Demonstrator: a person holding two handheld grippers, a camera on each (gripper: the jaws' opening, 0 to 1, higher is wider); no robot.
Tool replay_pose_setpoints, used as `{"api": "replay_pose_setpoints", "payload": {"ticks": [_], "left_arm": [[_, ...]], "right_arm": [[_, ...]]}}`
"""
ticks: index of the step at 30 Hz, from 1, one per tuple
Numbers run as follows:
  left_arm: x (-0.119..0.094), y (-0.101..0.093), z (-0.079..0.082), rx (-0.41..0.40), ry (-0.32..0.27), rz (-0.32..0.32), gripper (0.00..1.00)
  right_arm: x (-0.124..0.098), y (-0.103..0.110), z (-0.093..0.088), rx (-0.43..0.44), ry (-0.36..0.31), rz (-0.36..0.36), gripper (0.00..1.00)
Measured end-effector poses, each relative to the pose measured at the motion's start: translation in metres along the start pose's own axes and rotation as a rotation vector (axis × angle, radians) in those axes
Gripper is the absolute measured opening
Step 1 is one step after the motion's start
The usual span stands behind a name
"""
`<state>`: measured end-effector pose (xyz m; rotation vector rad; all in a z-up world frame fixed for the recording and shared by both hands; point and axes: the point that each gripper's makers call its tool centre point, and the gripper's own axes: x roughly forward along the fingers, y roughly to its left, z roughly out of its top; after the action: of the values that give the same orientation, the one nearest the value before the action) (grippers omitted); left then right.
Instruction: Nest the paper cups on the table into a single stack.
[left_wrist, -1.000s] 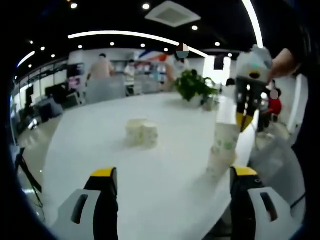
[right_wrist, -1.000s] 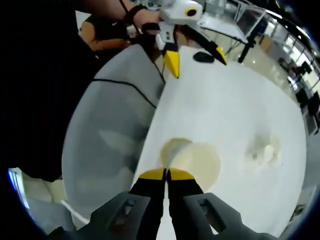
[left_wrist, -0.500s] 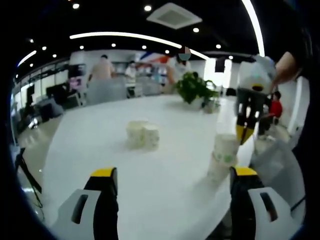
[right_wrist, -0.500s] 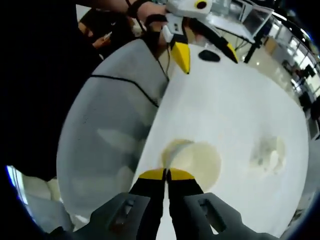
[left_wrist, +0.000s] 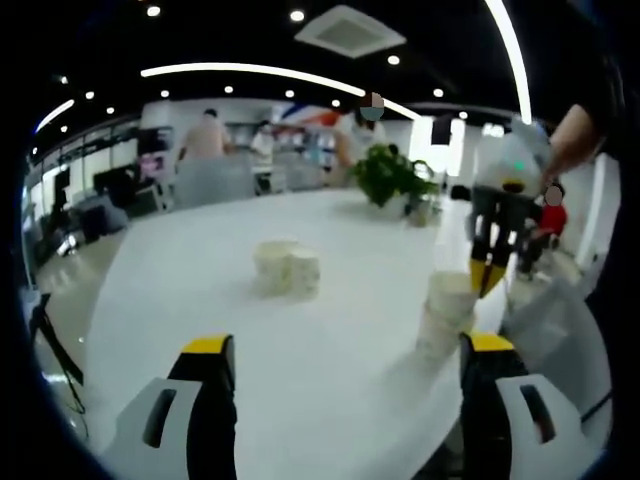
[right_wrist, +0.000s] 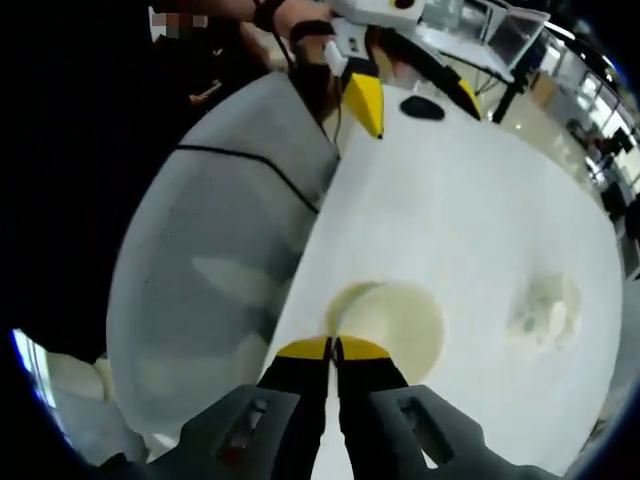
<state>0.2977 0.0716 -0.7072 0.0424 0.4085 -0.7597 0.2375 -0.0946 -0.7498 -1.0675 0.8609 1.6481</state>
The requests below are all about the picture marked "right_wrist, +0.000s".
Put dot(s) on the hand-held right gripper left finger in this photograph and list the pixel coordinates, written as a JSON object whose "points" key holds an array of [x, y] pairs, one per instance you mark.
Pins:
{"points": [[280, 430]]}

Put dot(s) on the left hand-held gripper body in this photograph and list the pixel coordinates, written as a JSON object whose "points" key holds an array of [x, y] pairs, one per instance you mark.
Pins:
{"points": [[370, 12]]}

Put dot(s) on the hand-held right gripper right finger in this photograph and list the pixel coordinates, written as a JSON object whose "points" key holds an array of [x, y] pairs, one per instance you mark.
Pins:
{"points": [[390, 430]]}

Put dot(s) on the pile of paper cups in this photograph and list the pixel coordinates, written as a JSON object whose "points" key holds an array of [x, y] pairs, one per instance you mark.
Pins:
{"points": [[545, 310]]}

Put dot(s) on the person's left hand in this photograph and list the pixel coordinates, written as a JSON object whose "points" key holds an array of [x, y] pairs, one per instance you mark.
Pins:
{"points": [[305, 15]]}

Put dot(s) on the black computer mouse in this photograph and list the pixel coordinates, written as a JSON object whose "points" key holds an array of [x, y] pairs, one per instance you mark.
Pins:
{"points": [[421, 107]]}

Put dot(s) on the clear panel workbench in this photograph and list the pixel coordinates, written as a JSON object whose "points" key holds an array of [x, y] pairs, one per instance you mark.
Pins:
{"points": [[480, 35]]}

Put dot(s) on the black tripod stand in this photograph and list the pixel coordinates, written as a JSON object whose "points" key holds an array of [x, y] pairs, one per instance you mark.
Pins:
{"points": [[507, 100]]}

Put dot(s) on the grey chair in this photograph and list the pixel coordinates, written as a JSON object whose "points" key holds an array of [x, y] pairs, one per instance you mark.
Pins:
{"points": [[210, 250]]}

